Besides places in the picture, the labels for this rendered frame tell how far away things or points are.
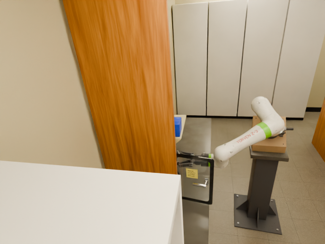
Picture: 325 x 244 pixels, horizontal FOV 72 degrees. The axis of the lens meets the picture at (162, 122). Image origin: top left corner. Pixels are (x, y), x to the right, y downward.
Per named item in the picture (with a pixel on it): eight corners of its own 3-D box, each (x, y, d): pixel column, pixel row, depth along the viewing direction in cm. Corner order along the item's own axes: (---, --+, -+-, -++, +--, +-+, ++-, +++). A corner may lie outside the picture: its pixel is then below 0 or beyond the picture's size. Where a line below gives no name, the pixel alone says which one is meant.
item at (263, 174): (274, 200, 275) (288, 138, 232) (282, 235, 234) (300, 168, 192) (233, 194, 287) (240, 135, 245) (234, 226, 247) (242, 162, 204)
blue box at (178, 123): (164, 136, 140) (163, 124, 136) (167, 128, 148) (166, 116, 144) (180, 137, 138) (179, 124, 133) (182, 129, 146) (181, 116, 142)
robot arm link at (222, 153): (263, 142, 155) (253, 130, 161) (267, 134, 145) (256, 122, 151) (218, 167, 151) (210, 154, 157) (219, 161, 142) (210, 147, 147)
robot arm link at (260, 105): (266, 101, 201) (262, 90, 154) (277, 116, 196) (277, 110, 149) (253, 110, 205) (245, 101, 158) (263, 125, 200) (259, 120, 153)
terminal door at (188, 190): (170, 195, 164) (167, 152, 145) (212, 204, 155) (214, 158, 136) (170, 196, 164) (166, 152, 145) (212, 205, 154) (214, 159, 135)
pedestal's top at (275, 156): (281, 142, 227) (282, 139, 225) (288, 161, 200) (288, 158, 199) (248, 139, 236) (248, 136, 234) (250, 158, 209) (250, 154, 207)
